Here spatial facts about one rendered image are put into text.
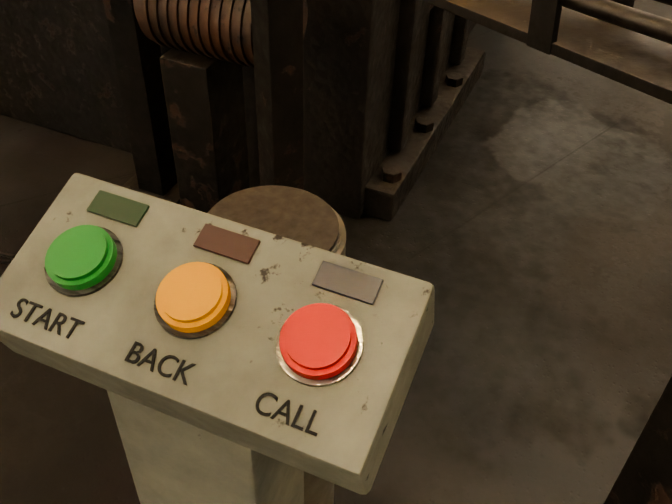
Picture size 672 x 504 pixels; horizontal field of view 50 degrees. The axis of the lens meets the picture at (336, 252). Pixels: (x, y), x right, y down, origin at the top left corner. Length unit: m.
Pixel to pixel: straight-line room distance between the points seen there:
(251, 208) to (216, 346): 0.22
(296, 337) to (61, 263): 0.14
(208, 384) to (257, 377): 0.03
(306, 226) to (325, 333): 0.22
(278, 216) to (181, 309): 0.21
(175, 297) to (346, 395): 0.11
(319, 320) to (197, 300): 0.07
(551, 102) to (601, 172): 0.30
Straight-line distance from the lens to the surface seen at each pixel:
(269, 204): 0.59
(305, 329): 0.37
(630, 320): 1.33
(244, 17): 0.98
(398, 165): 1.44
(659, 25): 0.46
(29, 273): 0.45
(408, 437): 1.07
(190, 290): 0.39
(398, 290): 0.39
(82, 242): 0.43
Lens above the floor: 0.88
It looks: 41 degrees down
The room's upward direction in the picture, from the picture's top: 2 degrees clockwise
